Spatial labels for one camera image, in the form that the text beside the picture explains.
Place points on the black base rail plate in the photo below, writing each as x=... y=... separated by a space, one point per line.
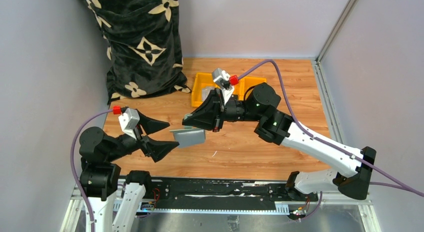
x=220 y=194

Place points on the right yellow bin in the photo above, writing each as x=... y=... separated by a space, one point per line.
x=250 y=81

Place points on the yellow bin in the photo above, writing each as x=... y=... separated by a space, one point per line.
x=203 y=83
x=250 y=81
x=239 y=86

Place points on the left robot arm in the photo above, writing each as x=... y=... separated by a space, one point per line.
x=98 y=181

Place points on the left yellow bin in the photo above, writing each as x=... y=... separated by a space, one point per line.
x=203 y=83

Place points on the grey card in bin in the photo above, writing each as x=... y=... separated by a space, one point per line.
x=205 y=92

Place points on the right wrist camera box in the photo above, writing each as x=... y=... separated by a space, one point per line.
x=222 y=79

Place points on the green card holder wallet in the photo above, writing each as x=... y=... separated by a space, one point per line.
x=189 y=136

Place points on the black floral blanket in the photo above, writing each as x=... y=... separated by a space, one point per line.
x=143 y=45

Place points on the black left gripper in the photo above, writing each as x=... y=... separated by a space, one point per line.
x=142 y=137

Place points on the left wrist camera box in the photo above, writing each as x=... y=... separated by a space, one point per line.
x=128 y=121

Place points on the middle yellow bin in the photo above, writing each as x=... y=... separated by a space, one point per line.
x=239 y=86

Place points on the aluminium frame rail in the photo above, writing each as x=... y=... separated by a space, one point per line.
x=333 y=212

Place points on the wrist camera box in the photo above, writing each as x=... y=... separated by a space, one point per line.
x=128 y=121
x=222 y=79

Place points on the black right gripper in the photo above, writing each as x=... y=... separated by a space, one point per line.
x=221 y=113

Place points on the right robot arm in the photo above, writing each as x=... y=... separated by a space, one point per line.
x=350 y=169

